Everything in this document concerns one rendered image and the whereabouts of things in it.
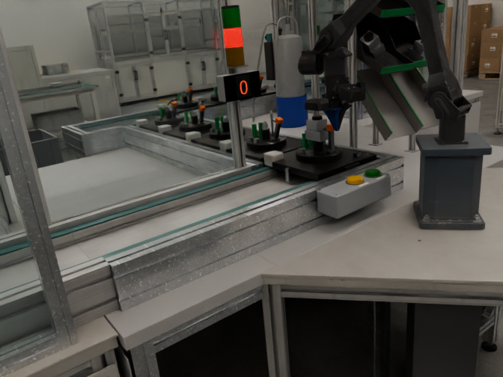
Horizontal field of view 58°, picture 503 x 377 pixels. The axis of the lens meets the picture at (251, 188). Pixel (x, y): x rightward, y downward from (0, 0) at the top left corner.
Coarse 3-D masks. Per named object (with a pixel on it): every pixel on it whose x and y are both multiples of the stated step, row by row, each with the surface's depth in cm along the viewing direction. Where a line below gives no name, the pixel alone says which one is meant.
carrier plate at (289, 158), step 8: (328, 144) 150; (288, 152) 146; (344, 152) 140; (352, 152) 139; (360, 152) 139; (280, 160) 138; (288, 160) 137; (296, 160) 136; (344, 160) 132; (352, 160) 131; (360, 160) 131; (368, 160) 134; (280, 168) 135; (296, 168) 129; (304, 168) 128; (312, 168) 128; (320, 168) 127; (328, 168) 126; (336, 168) 126; (304, 176) 127; (312, 176) 124; (320, 176) 123; (328, 176) 125
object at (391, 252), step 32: (480, 192) 129; (384, 224) 115; (416, 224) 113; (320, 256) 103; (352, 256) 102; (384, 256) 100; (416, 256) 99; (448, 256) 98; (480, 256) 97; (384, 288) 93; (416, 288) 92; (448, 288) 90; (480, 288) 89
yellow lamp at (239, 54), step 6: (228, 48) 124; (234, 48) 123; (240, 48) 124; (228, 54) 124; (234, 54) 124; (240, 54) 124; (228, 60) 125; (234, 60) 124; (240, 60) 125; (228, 66) 126; (234, 66) 125
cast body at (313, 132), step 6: (306, 120) 135; (312, 120) 133; (318, 120) 132; (324, 120) 133; (306, 126) 136; (312, 126) 133; (318, 126) 132; (324, 126) 134; (306, 132) 136; (312, 132) 134; (318, 132) 132; (324, 132) 133; (306, 138) 137; (312, 138) 135; (318, 138) 133; (324, 138) 133
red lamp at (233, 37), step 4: (228, 28) 122; (232, 28) 121; (236, 28) 122; (240, 28) 123; (224, 32) 123; (228, 32) 122; (232, 32) 122; (236, 32) 122; (240, 32) 123; (224, 36) 124; (228, 36) 122; (232, 36) 122; (236, 36) 122; (240, 36) 123; (228, 40) 123; (232, 40) 122; (236, 40) 123; (240, 40) 123; (228, 44) 123; (232, 44) 123; (236, 44) 123; (240, 44) 124
